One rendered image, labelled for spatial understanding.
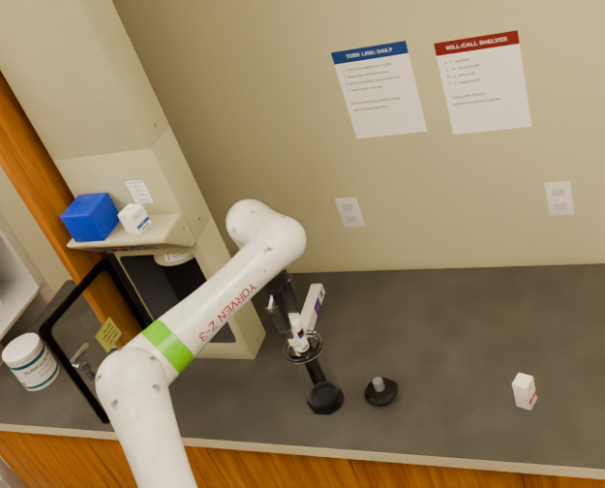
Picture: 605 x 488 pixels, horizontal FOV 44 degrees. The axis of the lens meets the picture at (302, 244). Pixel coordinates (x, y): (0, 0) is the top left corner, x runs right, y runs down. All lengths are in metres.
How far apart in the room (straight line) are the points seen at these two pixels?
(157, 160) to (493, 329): 1.03
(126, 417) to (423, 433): 0.87
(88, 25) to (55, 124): 0.33
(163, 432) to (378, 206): 1.21
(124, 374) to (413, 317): 1.14
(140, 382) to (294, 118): 1.12
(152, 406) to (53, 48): 0.93
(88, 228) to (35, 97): 0.36
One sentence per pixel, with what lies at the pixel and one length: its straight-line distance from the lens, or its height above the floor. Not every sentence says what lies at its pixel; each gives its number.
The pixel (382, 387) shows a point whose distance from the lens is 2.06.
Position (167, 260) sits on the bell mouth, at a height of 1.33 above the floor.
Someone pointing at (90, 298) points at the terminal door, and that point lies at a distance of 2.22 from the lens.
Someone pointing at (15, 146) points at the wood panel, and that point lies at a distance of 2.12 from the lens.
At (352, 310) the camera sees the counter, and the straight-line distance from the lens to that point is 2.37.
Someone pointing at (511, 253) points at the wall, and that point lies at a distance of 2.39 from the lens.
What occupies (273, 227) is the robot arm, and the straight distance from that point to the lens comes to 1.61.
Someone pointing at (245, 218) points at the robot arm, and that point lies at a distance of 1.68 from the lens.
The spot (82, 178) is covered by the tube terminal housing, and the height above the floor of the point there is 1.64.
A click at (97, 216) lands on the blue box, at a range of 2.05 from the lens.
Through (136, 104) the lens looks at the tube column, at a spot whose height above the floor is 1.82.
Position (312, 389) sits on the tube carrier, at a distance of 2.04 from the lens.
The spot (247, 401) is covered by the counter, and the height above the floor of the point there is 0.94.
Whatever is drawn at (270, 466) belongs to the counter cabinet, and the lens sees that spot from 2.26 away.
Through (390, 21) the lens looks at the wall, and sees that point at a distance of 2.03.
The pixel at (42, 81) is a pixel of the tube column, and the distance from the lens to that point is 2.00.
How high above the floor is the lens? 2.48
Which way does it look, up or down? 34 degrees down
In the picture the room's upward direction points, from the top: 21 degrees counter-clockwise
